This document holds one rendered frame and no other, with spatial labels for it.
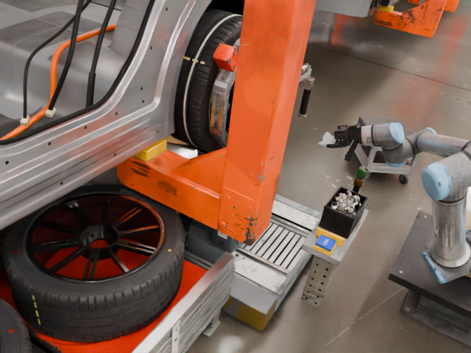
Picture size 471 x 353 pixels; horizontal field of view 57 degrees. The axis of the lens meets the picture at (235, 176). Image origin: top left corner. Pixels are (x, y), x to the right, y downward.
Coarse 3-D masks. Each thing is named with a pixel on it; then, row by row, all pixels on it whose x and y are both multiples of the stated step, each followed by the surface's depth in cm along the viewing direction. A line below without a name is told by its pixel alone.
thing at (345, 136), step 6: (348, 126) 200; (354, 126) 198; (360, 126) 197; (336, 132) 198; (342, 132) 198; (348, 132) 197; (354, 132) 196; (360, 132) 195; (336, 138) 200; (342, 138) 199; (348, 138) 199; (354, 138) 198; (360, 138) 194; (348, 144) 199
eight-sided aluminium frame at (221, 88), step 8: (224, 72) 184; (232, 72) 182; (216, 80) 183; (224, 80) 186; (232, 80) 183; (216, 88) 183; (224, 88) 181; (216, 96) 185; (224, 96) 183; (216, 104) 188; (224, 104) 186; (216, 112) 191; (224, 112) 188; (216, 120) 194; (224, 120) 191; (216, 128) 192; (224, 128) 194; (216, 136) 197; (224, 136) 196; (224, 144) 211
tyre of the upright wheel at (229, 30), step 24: (216, 24) 188; (240, 24) 190; (192, 48) 184; (216, 48) 181; (192, 72) 183; (216, 72) 186; (192, 96) 184; (192, 120) 190; (192, 144) 212; (216, 144) 212
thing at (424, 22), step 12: (432, 0) 467; (444, 0) 462; (384, 12) 496; (396, 12) 499; (408, 12) 486; (420, 12) 480; (432, 12) 472; (384, 24) 502; (396, 24) 495; (408, 24) 489; (420, 24) 483; (432, 24) 477; (432, 36) 485
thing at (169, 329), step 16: (224, 256) 181; (208, 272) 172; (224, 272) 178; (192, 288) 165; (208, 288) 168; (176, 304) 158; (192, 304) 159; (176, 320) 152; (192, 320) 165; (160, 336) 146; (176, 336) 155; (144, 352) 140; (160, 352) 149; (176, 352) 161
